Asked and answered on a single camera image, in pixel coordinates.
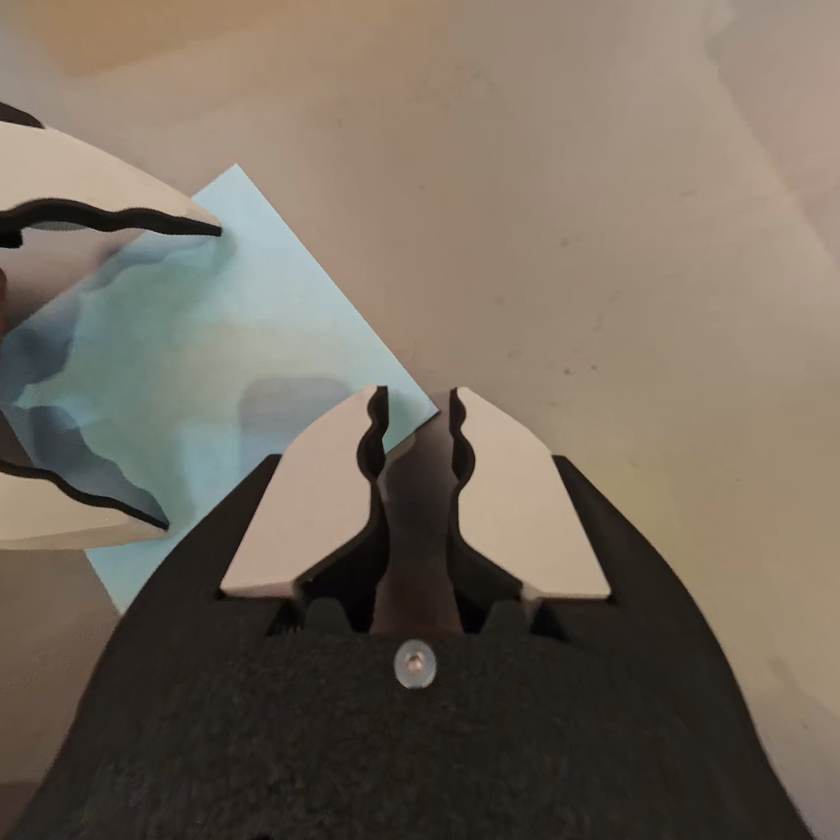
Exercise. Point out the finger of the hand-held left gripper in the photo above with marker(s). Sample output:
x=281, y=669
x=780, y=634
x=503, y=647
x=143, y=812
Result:
x=85, y=170
x=65, y=522

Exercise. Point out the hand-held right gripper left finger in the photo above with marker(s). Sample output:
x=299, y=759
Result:
x=308, y=518

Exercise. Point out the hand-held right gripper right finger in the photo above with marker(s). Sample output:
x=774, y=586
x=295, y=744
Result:
x=525, y=518

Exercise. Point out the floral origami paper blue back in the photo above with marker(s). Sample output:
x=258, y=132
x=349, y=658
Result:
x=229, y=328

